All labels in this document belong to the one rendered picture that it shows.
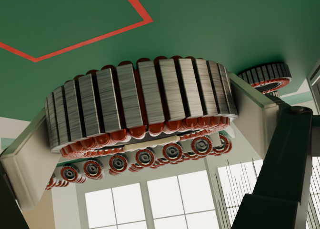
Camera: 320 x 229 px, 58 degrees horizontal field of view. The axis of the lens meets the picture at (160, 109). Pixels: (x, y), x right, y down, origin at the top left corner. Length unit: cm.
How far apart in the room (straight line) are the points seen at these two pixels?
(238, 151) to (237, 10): 633
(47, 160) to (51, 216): 366
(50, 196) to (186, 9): 358
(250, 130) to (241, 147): 649
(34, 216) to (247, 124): 386
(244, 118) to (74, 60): 28
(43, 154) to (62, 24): 18
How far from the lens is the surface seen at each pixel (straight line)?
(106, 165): 172
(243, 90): 16
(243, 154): 665
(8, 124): 70
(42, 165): 17
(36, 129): 17
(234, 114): 16
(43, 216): 390
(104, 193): 758
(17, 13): 31
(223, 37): 42
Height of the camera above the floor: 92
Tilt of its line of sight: 13 degrees down
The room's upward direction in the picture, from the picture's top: 169 degrees clockwise
